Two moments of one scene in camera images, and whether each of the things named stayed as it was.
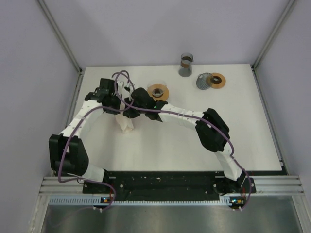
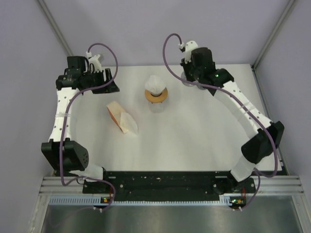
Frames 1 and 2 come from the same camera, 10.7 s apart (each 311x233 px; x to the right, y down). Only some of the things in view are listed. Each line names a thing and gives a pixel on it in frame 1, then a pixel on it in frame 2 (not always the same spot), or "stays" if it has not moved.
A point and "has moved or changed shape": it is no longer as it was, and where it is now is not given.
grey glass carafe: x=185 y=69 has moved or changed shape
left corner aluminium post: x=60 y=36 stays
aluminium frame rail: x=264 y=184 stays
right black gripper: x=128 y=112 → x=184 y=66
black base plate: x=169 y=183 stays
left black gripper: x=115 y=95 → x=107 y=74
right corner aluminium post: x=272 y=34 stays
